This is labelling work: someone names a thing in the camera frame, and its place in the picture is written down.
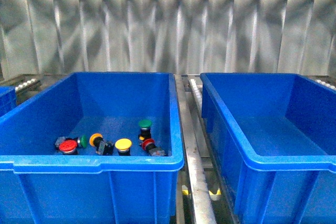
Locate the yellow mushroom button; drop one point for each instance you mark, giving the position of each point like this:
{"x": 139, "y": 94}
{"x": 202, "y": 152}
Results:
{"x": 123, "y": 146}

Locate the blue plastic bin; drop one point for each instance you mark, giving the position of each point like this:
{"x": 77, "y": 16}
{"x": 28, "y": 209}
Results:
{"x": 41, "y": 185}
{"x": 273, "y": 138}

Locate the orange yellow button lying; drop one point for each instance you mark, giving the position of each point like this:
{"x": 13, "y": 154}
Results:
{"x": 103, "y": 147}

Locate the small red button lying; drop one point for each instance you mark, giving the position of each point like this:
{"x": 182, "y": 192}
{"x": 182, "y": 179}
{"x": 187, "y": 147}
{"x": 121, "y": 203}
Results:
{"x": 150, "y": 147}

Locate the green mushroom button upright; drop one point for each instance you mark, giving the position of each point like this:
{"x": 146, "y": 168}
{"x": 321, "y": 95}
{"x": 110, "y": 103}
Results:
{"x": 145, "y": 129}

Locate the metal roller rail centre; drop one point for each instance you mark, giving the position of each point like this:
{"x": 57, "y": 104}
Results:
{"x": 194, "y": 147}

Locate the large red mushroom button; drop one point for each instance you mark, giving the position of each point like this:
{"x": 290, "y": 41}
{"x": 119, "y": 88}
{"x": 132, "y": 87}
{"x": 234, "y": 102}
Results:
{"x": 68, "y": 147}

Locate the right blue plastic bin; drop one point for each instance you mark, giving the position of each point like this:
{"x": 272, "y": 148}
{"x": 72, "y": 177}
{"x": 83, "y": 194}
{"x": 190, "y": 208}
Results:
{"x": 273, "y": 138}

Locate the far left blue bin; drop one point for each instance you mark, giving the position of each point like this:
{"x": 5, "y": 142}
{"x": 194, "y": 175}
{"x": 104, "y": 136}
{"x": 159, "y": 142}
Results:
{"x": 8, "y": 99}

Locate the left blue plastic bin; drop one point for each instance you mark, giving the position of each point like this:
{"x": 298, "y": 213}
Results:
{"x": 41, "y": 185}

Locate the green button lying sideways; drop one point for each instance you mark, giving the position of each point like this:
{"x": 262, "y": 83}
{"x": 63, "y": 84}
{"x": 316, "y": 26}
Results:
{"x": 81, "y": 141}

